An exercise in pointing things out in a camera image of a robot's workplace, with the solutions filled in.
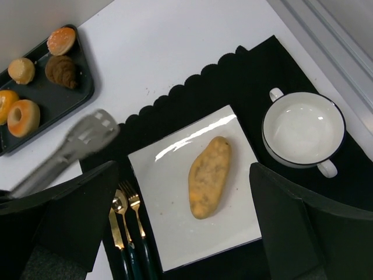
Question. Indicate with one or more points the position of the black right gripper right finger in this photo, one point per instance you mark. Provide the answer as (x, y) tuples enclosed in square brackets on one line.
[(309, 236)]

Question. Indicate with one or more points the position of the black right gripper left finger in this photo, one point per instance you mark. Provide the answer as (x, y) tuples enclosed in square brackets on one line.
[(56, 233)]

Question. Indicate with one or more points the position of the grey metal tongs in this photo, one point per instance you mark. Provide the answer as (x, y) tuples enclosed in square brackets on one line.
[(90, 134)]

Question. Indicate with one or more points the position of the long yellow bread roll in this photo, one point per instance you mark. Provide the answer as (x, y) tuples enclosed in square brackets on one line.
[(208, 176)]

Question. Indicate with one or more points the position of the white square plate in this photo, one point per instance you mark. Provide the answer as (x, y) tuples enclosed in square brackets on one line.
[(161, 170)]

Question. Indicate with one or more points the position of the orange white-centred donut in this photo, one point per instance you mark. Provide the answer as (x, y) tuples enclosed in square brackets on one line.
[(23, 118)]

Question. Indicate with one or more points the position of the orange glazed donut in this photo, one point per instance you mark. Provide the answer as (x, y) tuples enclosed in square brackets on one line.
[(8, 97)]

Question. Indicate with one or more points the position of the brown chocolate croissant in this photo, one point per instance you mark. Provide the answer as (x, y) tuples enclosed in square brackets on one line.
[(61, 70)]

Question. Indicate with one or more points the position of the small round tan bun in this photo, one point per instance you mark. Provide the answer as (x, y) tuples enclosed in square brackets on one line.
[(22, 70)]

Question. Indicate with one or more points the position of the orange sesame burger bun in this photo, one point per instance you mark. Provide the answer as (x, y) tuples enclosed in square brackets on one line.
[(61, 41)]

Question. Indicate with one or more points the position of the gold knife green handle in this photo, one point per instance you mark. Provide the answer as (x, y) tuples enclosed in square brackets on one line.
[(118, 242)]

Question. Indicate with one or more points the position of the gold spoon green handle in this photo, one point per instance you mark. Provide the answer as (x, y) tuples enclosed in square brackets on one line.
[(120, 205)]

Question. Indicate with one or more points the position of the white two-handled soup bowl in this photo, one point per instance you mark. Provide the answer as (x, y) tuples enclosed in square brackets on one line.
[(303, 130)]

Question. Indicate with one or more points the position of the aluminium rail right side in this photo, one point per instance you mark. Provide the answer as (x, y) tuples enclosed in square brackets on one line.
[(341, 51)]

